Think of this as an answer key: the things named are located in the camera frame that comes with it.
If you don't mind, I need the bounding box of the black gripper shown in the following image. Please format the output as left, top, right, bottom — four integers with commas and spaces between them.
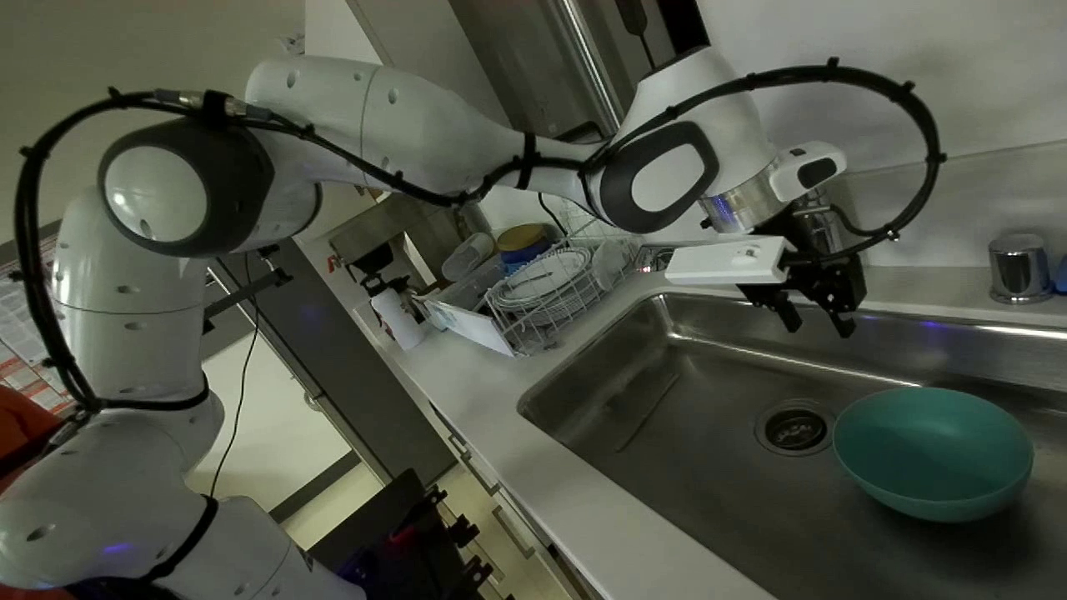
739, 201, 866, 341

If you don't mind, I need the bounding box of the sink drain plug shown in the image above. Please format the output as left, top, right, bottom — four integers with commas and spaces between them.
759, 408, 831, 454

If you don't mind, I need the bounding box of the teal plastic bowl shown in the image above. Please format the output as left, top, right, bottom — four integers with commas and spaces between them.
832, 386, 1033, 522

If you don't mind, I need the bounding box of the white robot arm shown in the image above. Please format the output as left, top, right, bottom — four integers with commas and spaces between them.
0, 46, 852, 600

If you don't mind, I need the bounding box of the stainless steel sink basin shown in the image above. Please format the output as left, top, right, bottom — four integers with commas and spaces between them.
520, 293, 1067, 600

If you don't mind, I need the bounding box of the stack of white plates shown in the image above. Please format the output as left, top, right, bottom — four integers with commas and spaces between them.
485, 245, 589, 312

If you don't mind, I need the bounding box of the steel paper towel dispenser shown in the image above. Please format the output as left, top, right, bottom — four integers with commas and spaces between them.
450, 0, 711, 140

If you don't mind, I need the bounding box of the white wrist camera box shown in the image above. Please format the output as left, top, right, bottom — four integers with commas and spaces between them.
662, 235, 792, 285

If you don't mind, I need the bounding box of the white wire dish rack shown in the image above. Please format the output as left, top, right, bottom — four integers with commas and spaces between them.
482, 238, 635, 356

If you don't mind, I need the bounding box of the black camera tripod stand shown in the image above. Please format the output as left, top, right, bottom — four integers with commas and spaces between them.
202, 245, 294, 334

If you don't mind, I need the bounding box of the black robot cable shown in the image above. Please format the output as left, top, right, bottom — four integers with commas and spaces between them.
9, 55, 947, 414

